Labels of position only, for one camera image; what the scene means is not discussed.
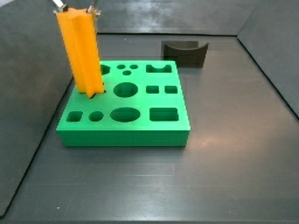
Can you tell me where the green shape-sorter block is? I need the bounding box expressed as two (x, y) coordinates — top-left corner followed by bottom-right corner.
(56, 60), (191, 147)

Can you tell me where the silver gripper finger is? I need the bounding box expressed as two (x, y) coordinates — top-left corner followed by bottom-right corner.
(52, 0), (68, 12)
(88, 0), (102, 17)

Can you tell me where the orange star-shaped peg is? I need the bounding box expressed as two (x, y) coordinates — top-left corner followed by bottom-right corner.
(56, 8), (104, 98)

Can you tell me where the black curved holder block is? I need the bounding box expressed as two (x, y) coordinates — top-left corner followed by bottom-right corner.
(162, 40), (210, 68)

